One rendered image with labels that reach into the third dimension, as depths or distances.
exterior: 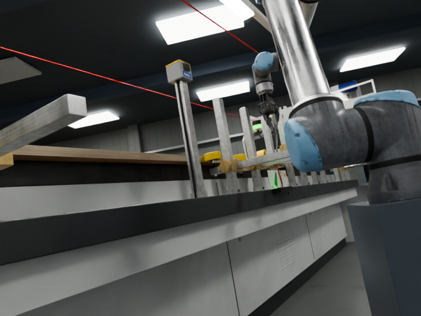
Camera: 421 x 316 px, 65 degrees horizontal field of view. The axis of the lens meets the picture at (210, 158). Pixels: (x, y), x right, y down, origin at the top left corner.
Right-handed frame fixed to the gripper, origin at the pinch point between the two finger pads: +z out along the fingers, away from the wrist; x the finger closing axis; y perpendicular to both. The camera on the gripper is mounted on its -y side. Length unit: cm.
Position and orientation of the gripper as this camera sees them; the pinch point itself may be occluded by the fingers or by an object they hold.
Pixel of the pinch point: (274, 129)
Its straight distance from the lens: 181.0
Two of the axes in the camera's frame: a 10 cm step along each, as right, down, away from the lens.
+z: 1.7, 9.7, -1.5
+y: -5.5, -0.4, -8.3
